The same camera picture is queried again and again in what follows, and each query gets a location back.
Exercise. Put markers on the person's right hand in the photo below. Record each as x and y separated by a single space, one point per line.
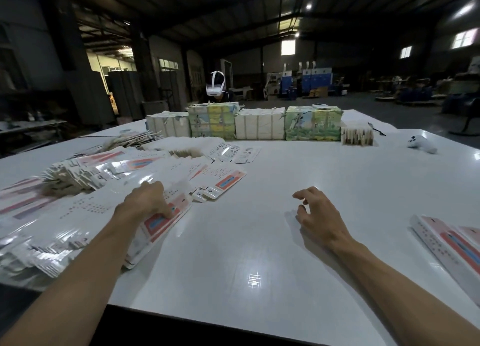
322 218

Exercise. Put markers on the person's left hand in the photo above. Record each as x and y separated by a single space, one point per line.
142 203

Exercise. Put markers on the pile of carton blanks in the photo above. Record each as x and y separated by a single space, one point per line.
71 199

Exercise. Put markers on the person's left forearm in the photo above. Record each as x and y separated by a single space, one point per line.
71 286

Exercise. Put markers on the person's right forearm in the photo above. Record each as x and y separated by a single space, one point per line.
416 297

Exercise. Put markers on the pile of grey flat sheets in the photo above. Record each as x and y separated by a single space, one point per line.
124 141

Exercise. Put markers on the row of white cartons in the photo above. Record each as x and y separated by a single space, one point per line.
168 124
260 124

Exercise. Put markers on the small beige card stack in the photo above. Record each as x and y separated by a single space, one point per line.
358 136

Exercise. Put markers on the green printed carton bundle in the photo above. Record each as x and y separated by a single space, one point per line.
313 123

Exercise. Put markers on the grey crate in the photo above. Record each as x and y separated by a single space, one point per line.
155 108

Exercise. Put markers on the small black tool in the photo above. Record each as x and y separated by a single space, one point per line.
377 129

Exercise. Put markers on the green yellow carton bundle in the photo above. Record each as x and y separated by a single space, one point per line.
213 121

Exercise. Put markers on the dark grey cabinet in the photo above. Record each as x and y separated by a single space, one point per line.
126 94

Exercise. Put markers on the small white object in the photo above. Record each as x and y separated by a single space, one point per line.
421 143

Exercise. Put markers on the grey side table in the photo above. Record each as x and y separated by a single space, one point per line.
30 128

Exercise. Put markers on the blue machine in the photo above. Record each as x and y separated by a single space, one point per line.
313 81

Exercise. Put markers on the white headset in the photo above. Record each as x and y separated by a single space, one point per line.
216 85

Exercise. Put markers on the square bright window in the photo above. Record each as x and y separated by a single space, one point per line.
288 47

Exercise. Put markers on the blue bins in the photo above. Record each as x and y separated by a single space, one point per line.
459 104

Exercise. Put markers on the black floor stand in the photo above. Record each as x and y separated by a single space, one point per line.
469 117

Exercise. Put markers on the small wall window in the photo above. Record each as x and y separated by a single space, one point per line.
406 52

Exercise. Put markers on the double wall window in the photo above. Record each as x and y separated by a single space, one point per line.
464 38

